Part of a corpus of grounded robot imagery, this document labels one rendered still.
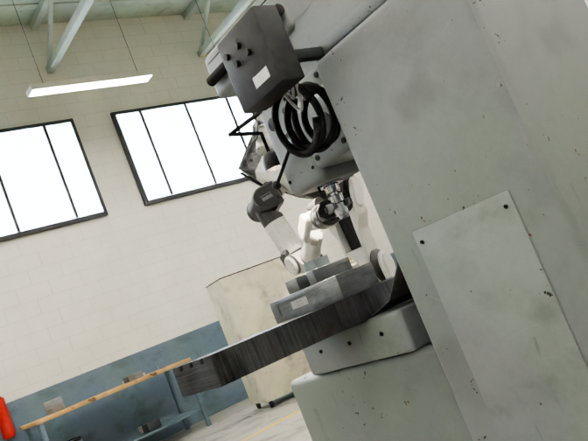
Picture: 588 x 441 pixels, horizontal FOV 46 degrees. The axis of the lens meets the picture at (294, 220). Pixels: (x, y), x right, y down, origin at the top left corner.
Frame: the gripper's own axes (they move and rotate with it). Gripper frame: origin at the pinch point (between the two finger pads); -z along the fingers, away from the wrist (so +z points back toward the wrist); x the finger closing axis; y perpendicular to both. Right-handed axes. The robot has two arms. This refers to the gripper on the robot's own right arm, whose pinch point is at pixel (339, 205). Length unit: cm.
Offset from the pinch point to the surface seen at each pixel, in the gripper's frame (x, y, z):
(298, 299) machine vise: -24.9, 23.1, -3.2
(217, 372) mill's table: -60, 32, -33
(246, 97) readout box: -27, -32, -34
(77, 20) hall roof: 37, -409, 659
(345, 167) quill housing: 2.8, -9.3, -9.3
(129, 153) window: 61, -264, 810
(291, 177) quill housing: -10.9, -13.5, 1.0
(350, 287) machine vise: -14.9, 25.2, -20.8
